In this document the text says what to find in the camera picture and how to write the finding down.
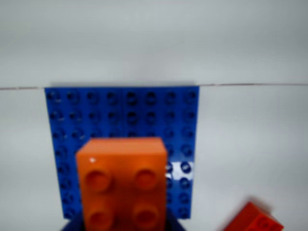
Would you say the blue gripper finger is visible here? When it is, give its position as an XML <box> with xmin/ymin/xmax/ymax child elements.
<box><xmin>60</xmin><ymin>215</ymin><xmax>84</xmax><ymax>231</ymax></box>
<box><xmin>166</xmin><ymin>211</ymin><xmax>186</xmax><ymax>231</ymax></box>

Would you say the orange 2x4 building block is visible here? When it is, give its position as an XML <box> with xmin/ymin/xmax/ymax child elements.
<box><xmin>75</xmin><ymin>137</ymin><xmax>168</xmax><ymax>231</ymax></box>

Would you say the red 2x4 building block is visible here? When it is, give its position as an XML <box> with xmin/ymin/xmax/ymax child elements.
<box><xmin>220</xmin><ymin>201</ymin><xmax>285</xmax><ymax>231</ymax></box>

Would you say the blue 8x8 studded baseplate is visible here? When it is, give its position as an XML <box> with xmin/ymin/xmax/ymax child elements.
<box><xmin>44</xmin><ymin>84</ymin><xmax>200</xmax><ymax>221</ymax></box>

